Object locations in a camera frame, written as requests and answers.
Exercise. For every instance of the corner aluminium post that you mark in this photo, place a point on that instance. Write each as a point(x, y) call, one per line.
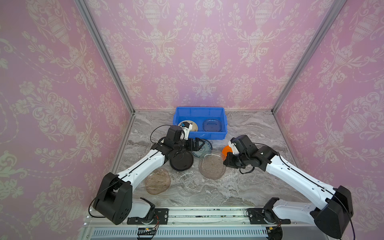
point(319, 35)
point(102, 48)

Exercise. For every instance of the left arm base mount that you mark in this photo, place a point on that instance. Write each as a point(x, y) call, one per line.
point(160, 216)

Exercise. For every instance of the black round plate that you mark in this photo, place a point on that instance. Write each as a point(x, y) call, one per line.
point(182, 161)

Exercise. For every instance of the cream plate with calligraphy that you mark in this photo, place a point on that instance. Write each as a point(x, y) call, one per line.
point(193, 124)

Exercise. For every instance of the blue plastic bin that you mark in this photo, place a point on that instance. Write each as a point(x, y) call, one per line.
point(199, 115)

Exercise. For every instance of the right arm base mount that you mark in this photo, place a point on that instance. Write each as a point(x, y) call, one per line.
point(255, 216)

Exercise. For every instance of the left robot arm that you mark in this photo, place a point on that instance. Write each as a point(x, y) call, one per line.
point(114, 199)

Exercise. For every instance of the right corner aluminium post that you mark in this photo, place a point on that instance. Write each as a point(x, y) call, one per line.
point(319, 35)

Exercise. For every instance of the brown clear plate centre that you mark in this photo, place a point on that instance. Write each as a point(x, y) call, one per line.
point(211, 166)

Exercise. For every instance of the brown clear plate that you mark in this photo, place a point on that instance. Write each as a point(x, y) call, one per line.
point(158, 181)
point(211, 166)

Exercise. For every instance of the orange plastic plate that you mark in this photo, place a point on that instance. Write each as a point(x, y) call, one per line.
point(225, 151)

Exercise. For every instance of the clear glass plate centre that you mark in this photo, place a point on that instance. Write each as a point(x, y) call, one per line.
point(187, 184)

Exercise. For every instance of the brown clear plate left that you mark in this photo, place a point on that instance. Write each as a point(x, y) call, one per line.
point(158, 181)

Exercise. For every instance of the blue floral patterned plate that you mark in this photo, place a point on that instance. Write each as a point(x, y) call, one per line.
point(204, 150)

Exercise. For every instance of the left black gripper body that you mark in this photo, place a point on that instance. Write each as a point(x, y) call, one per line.
point(182, 145)

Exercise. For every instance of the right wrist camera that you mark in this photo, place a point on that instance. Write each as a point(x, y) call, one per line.
point(233, 144)

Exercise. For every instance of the grey clear plate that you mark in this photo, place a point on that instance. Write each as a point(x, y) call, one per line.
point(212, 125)

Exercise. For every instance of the aluminium frame rail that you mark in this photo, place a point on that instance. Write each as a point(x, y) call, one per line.
point(199, 223)

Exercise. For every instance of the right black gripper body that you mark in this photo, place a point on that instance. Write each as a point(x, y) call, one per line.
point(238, 160)

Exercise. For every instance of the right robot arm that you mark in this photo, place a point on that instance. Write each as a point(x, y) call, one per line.
point(329, 208)

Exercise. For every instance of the left corner aluminium post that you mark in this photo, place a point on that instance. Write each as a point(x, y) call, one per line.
point(102, 48)

